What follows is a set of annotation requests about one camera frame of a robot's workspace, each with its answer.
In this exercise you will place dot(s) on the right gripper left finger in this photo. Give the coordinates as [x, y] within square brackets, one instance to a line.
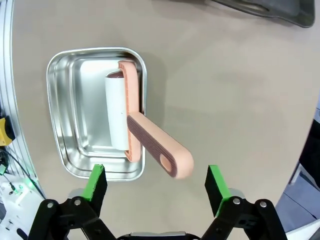
[82, 217]

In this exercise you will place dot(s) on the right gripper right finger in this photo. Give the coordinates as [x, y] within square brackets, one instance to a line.
[240, 217]

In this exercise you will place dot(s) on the pink lint roller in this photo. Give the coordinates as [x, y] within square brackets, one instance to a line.
[160, 140]

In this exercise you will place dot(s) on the dark brown plastic tray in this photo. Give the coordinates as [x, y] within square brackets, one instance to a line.
[300, 15]

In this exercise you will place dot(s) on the white control device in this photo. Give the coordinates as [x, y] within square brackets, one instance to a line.
[15, 200]

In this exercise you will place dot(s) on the rectangular stainless steel container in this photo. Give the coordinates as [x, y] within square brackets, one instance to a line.
[65, 105]

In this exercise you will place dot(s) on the yellow box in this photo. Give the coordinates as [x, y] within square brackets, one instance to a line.
[5, 131]

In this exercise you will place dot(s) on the aluminium table frame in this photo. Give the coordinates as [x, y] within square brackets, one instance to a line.
[10, 75]

